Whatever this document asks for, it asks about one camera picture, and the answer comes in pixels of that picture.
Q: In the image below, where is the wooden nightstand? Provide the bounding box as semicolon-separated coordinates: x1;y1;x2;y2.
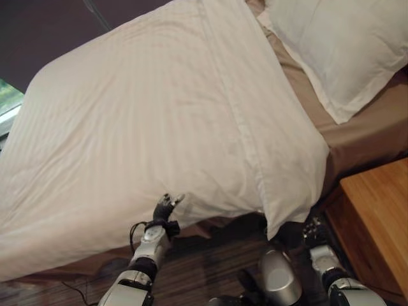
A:
321;158;408;303

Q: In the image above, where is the white striped duvet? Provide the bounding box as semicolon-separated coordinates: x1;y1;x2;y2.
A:
0;0;330;283

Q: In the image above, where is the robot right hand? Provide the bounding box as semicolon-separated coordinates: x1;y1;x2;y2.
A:
302;216;329;249

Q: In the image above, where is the window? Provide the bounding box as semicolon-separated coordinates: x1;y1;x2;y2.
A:
0;77;26;141

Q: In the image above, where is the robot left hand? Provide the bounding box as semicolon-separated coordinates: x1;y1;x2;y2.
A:
152;193;186;223

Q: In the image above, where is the black floor cable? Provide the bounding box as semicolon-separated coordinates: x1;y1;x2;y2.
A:
60;277;99;305

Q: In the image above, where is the white pillow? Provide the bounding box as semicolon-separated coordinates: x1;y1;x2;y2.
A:
256;0;408;125

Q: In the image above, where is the beige fitted bed sheet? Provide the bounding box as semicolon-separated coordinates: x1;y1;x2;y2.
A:
191;0;408;243

